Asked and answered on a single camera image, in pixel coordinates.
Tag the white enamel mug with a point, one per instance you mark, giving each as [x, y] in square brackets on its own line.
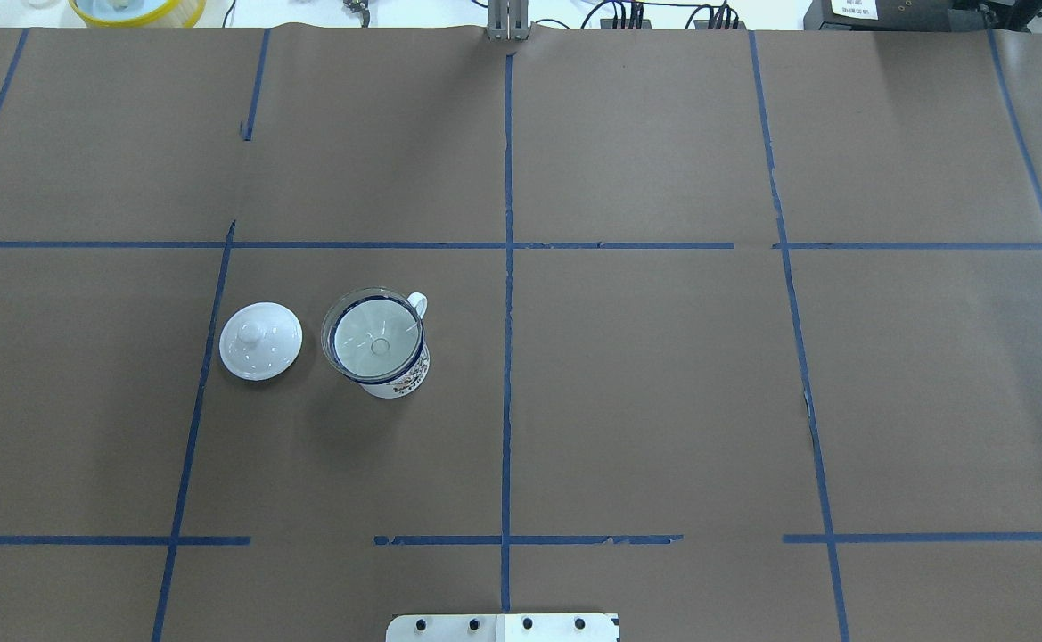
[400, 374]

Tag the clear glass funnel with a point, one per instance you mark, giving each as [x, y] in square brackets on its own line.
[373, 337]

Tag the aluminium frame post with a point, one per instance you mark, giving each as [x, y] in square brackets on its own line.
[508, 20]

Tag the yellow rimmed bowl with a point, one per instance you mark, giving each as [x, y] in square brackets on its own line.
[139, 14]

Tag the black desktop computer box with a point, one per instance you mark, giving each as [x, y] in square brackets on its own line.
[920, 16]

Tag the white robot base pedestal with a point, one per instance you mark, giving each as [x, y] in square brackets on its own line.
[505, 627]

